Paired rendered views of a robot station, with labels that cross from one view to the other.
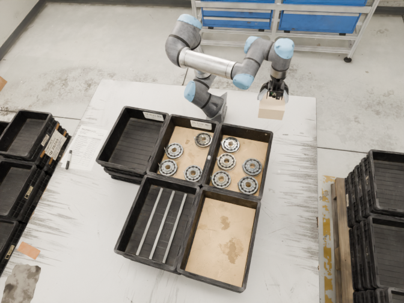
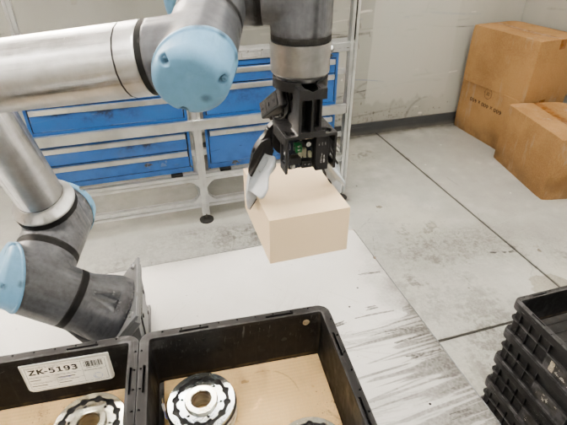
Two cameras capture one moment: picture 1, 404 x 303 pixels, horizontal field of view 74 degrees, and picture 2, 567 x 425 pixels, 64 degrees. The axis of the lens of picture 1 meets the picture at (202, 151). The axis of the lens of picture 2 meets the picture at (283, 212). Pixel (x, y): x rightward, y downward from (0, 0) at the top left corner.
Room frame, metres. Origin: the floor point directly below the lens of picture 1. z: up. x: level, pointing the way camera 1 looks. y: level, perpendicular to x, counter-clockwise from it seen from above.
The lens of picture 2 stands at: (0.37, -0.02, 1.47)
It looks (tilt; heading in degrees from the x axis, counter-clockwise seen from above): 33 degrees down; 324
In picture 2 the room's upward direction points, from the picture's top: straight up
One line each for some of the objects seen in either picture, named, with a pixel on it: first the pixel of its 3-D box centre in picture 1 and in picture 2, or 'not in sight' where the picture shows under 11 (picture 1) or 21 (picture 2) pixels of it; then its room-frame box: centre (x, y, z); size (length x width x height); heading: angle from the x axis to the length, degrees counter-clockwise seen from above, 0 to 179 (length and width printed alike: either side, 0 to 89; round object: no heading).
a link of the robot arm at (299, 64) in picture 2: (279, 69); (302, 58); (0.83, -0.39, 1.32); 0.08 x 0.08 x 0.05
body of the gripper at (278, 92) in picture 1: (276, 84); (300, 121); (0.82, -0.38, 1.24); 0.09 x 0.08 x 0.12; 161
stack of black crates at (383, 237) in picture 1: (386, 258); not in sight; (0.12, -1.01, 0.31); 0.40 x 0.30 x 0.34; 161
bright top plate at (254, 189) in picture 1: (247, 184); not in sight; (0.52, -0.21, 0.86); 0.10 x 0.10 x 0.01
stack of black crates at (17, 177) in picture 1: (19, 194); not in sight; (0.97, 1.45, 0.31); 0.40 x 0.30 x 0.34; 161
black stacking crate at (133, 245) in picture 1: (161, 221); not in sight; (0.40, 0.25, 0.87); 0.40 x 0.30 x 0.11; 156
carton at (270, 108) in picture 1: (272, 101); (292, 207); (0.85, -0.39, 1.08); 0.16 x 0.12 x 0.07; 161
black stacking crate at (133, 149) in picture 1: (136, 142); not in sight; (0.89, 0.37, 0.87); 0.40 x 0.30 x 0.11; 156
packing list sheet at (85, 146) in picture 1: (84, 146); not in sight; (1.04, 0.76, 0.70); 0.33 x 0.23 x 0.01; 161
